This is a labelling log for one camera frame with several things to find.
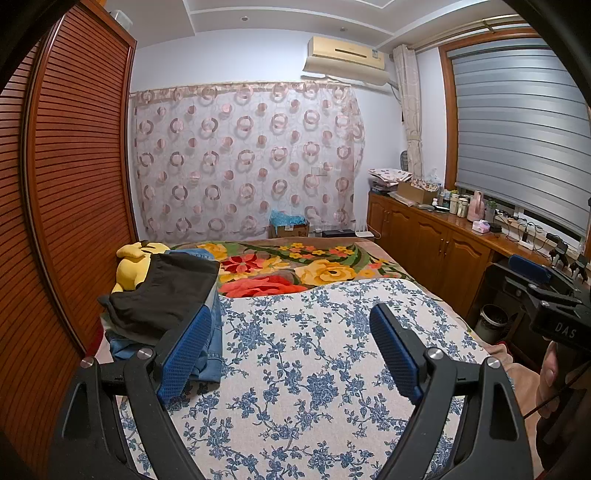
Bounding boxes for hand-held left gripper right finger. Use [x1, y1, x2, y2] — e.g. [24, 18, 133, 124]
[369, 302, 534, 480]

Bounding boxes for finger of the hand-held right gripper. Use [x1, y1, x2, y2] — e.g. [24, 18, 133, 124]
[501, 276, 583, 319]
[508, 255, 583, 301]

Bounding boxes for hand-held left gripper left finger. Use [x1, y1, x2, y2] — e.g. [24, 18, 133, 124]
[60, 305, 214, 480]

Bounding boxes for black pants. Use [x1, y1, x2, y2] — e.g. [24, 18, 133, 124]
[98, 253, 221, 344]

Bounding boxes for person's right hand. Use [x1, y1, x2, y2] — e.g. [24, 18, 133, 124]
[536, 339, 591, 421]

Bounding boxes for folded blue jeans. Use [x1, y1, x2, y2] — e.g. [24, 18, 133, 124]
[168, 248, 215, 261]
[108, 288, 223, 384]

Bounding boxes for grey trash bin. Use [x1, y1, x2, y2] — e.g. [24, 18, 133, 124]
[475, 304, 511, 344]

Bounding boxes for wooden sideboard cabinet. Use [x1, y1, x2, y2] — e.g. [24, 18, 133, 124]
[367, 191, 591, 352]

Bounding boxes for blue floral bedsheet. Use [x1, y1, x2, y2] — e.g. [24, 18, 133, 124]
[117, 277, 497, 480]

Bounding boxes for row of toiletry bottles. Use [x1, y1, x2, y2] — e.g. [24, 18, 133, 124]
[434, 185, 469, 217]

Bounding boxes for yellow plush toy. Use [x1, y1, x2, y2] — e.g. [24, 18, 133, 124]
[112, 240, 171, 294]

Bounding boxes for colourful floral blanket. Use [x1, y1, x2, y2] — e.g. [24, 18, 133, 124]
[168, 239, 559, 480]

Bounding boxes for open cardboard box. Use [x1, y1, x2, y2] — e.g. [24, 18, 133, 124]
[397, 178, 438, 205]

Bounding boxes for grey window blind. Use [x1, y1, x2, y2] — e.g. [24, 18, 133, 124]
[447, 34, 591, 241]

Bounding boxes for folded floral cloth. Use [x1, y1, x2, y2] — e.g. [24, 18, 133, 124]
[368, 167, 413, 185]

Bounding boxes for cardboard box with blue cloth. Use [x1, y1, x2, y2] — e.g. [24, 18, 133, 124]
[269, 210, 310, 239]

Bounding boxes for beige side curtain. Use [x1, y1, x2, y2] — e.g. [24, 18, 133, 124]
[392, 44, 426, 178]

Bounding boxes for circle-patterned sheer curtain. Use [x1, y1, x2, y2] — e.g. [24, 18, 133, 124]
[130, 80, 365, 238]

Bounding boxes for wooden louvered wardrobe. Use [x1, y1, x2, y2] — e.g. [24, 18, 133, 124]
[0, 0, 139, 462]

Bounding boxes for brass curtain rod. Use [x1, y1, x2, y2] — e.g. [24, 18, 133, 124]
[413, 17, 529, 51]

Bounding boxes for power strip with cables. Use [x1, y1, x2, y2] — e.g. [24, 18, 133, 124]
[496, 210, 583, 252]

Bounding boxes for wooden window frame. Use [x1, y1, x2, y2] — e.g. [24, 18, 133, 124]
[438, 27, 591, 259]

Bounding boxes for wall air conditioner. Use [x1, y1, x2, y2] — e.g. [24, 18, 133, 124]
[302, 36, 389, 86]

